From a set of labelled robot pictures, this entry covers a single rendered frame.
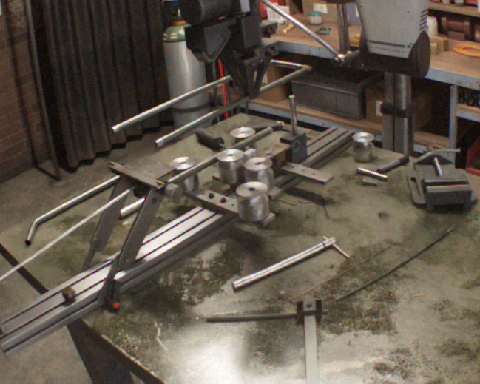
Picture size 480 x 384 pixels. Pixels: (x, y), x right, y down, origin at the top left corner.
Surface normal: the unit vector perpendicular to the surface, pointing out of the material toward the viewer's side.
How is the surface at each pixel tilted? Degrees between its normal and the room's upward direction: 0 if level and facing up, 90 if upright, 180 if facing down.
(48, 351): 0
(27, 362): 0
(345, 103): 90
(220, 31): 90
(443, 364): 0
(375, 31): 90
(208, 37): 90
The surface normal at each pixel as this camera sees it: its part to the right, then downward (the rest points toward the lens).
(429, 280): -0.11, -0.90
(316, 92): -0.69, 0.38
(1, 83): 0.72, 0.23
